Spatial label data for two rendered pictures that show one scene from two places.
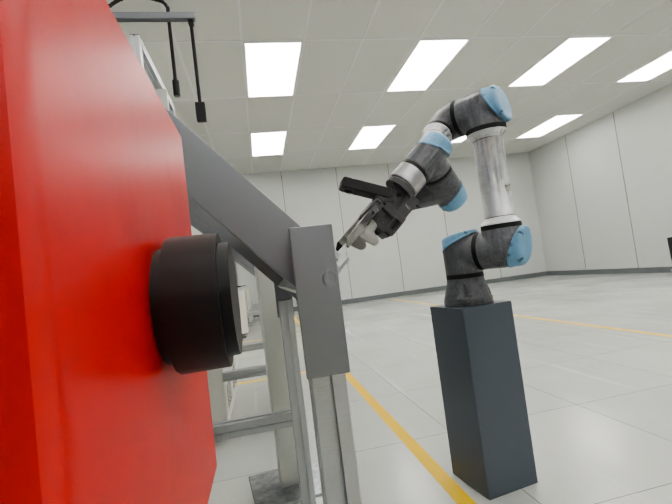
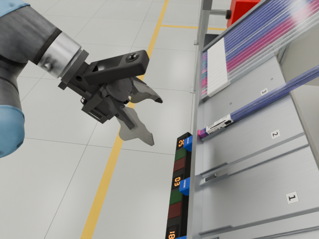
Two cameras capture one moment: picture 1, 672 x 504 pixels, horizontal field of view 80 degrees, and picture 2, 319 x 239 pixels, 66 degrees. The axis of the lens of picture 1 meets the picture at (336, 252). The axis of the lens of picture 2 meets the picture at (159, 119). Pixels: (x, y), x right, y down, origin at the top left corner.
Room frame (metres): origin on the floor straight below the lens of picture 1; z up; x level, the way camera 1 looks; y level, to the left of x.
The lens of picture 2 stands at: (1.24, 0.11, 1.12)
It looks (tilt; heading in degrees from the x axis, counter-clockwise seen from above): 45 degrees down; 199
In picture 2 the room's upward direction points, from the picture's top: straight up
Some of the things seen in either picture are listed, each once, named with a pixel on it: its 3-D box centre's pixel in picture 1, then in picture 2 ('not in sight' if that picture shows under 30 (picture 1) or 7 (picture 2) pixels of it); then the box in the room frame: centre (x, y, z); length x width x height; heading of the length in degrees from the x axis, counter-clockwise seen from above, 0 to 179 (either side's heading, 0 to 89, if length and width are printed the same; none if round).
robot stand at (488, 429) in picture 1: (481, 390); not in sight; (1.31, -0.40, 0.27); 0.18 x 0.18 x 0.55; 19
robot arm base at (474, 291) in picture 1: (466, 288); not in sight; (1.31, -0.40, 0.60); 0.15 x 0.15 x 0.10
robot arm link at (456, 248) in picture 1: (463, 252); not in sight; (1.30, -0.41, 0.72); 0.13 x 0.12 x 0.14; 47
